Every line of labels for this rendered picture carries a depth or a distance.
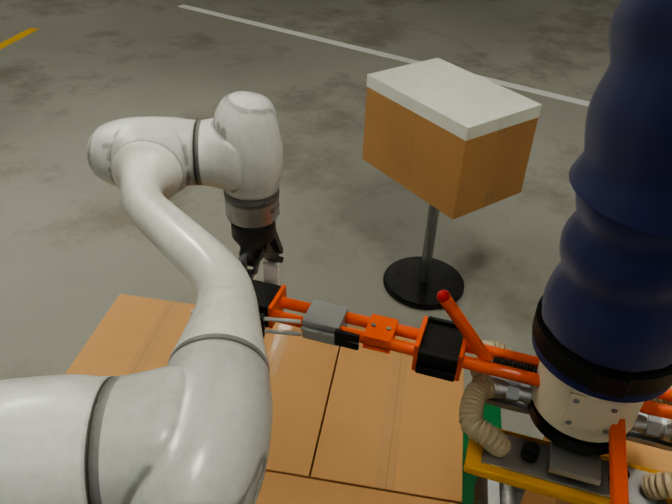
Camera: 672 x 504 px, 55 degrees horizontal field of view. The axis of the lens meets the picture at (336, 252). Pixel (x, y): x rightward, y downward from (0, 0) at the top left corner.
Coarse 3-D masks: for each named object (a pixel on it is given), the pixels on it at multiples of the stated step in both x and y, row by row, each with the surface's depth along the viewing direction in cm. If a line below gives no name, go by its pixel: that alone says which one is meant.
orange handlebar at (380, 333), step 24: (360, 336) 115; (384, 336) 114; (408, 336) 117; (480, 360) 111; (528, 360) 112; (528, 384) 109; (648, 408) 104; (624, 432) 99; (624, 456) 96; (624, 480) 92
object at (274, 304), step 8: (256, 280) 124; (256, 288) 122; (264, 288) 122; (272, 288) 123; (280, 288) 123; (256, 296) 121; (264, 296) 121; (272, 296) 121; (280, 296) 122; (264, 304) 119; (272, 304) 119; (264, 312) 119; (272, 312) 119
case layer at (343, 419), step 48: (96, 336) 210; (144, 336) 211; (288, 336) 213; (288, 384) 196; (336, 384) 197; (384, 384) 198; (432, 384) 198; (288, 432) 182; (336, 432) 183; (384, 432) 183; (432, 432) 184; (288, 480) 170; (336, 480) 170; (384, 480) 171; (432, 480) 171
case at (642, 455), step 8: (544, 440) 143; (632, 448) 132; (640, 448) 132; (648, 448) 132; (656, 448) 132; (608, 456) 130; (632, 456) 130; (640, 456) 130; (648, 456) 131; (656, 456) 131; (664, 456) 131; (640, 464) 129; (648, 464) 129; (656, 464) 129; (664, 464) 129; (528, 496) 151; (536, 496) 144; (544, 496) 137
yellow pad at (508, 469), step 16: (512, 432) 114; (480, 448) 111; (512, 448) 110; (528, 448) 108; (544, 448) 111; (464, 464) 109; (480, 464) 108; (496, 464) 108; (512, 464) 108; (528, 464) 108; (544, 464) 108; (608, 464) 108; (496, 480) 107; (512, 480) 106; (528, 480) 106; (544, 480) 106; (560, 480) 106; (576, 480) 106; (608, 480) 106; (640, 480) 106; (560, 496) 105; (576, 496) 104; (592, 496) 104; (608, 496) 104; (640, 496) 104
